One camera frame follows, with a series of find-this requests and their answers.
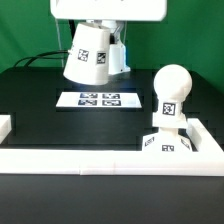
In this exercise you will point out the white block left edge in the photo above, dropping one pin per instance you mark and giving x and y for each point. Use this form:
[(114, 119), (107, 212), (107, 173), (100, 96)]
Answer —
[(5, 126)]

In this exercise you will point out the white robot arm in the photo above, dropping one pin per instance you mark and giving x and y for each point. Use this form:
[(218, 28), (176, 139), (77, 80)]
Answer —
[(117, 50)]

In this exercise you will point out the white lamp bulb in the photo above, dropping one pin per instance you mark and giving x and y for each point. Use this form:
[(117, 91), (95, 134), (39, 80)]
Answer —
[(172, 84)]

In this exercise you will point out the white lamp shade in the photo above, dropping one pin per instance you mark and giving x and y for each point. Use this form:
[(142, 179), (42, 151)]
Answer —
[(88, 59)]

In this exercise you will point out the white L-shaped border frame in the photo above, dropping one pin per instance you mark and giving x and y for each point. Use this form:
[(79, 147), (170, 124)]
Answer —
[(206, 160)]

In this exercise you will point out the white marker board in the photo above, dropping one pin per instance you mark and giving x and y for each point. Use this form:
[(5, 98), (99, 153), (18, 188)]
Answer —
[(98, 100)]

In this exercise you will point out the white lamp base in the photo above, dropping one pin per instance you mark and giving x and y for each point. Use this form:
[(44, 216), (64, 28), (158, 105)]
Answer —
[(166, 140)]

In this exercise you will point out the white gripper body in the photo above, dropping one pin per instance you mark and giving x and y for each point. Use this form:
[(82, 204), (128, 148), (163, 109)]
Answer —
[(121, 10)]

